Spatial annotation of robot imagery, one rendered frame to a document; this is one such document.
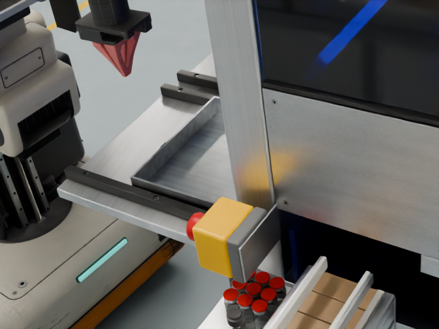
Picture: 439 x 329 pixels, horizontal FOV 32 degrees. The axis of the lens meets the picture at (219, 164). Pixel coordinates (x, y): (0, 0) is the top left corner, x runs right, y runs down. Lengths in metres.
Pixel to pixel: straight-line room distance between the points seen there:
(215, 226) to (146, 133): 0.49
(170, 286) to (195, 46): 1.48
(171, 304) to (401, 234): 1.44
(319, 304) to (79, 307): 1.23
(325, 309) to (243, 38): 0.36
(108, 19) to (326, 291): 0.50
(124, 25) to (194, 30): 2.53
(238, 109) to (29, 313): 1.23
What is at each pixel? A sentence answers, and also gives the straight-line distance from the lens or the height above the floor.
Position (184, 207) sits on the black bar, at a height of 0.90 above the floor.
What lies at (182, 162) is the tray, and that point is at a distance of 1.32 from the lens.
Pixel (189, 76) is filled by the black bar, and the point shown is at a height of 0.90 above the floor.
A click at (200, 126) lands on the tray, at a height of 0.89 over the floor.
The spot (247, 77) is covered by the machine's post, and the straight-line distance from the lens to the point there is 0.89.
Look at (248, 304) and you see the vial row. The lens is 1.00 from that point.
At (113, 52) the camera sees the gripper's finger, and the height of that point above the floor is 1.14.
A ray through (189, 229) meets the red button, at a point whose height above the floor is 1.00.
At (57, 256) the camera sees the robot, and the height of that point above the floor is 0.28.
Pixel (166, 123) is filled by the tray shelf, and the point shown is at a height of 0.88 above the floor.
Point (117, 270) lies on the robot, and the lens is 2.18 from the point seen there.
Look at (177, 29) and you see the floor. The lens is 3.71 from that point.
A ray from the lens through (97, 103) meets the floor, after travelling 3.26.
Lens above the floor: 1.67
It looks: 37 degrees down
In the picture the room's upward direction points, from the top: 10 degrees counter-clockwise
